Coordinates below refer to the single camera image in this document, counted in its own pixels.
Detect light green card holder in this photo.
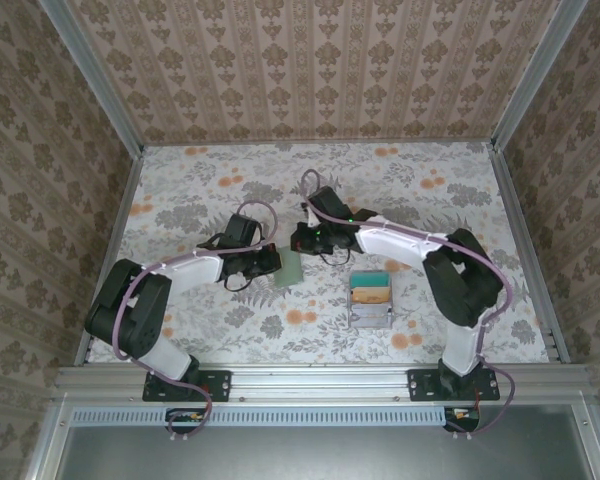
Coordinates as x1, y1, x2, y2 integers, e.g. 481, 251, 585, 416
273, 248, 305, 287

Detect plain teal card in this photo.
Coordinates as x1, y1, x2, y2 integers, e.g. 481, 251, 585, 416
350, 271, 392, 290

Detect orange card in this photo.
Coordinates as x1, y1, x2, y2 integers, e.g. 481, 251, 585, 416
352, 286, 391, 305

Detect clear acrylic card stand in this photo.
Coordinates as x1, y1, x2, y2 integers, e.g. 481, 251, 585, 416
347, 271, 394, 330

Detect floral patterned table cover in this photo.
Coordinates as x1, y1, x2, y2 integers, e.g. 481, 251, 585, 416
87, 142, 551, 366

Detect aluminium front beam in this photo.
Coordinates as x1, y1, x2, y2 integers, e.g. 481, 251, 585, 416
52, 364, 596, 404

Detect grey sheet metal panel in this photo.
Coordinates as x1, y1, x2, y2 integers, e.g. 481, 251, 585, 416
59, 424, 589, 480

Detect right gripper thin black cable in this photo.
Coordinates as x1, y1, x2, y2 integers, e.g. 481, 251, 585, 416
318, 248, 352, 267

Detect gripper thin black cable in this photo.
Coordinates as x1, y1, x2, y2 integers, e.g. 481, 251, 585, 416
318, 248, 352, 267
223, 272, 255, 293

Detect left gripper thin black cable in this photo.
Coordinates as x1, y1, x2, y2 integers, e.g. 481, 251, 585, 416
223, 272, 255, 293

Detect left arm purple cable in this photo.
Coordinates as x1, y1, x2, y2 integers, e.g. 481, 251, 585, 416
110, 199, 281, 444

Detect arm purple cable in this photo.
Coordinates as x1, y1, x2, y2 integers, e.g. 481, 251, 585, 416
299, 168, 516, 441
110, 199, 281, 444

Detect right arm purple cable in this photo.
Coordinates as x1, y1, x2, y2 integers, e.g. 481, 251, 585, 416
299, 168, 516, 441

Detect aluminium side rail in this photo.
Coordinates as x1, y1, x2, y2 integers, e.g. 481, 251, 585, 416
487, 142, 571, 366
73, 144, 146, 369

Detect slotted grey cable duct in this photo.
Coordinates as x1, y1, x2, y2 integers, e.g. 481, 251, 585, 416
71, 405, 481, 427

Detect aluminium corner post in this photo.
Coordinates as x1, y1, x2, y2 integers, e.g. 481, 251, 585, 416
489, 0, 567, 150
42, 0, 146, 154

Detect aluminium frame strut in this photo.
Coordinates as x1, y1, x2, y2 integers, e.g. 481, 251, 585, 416
572, 402, 600, 480
27, 399, 76, 480

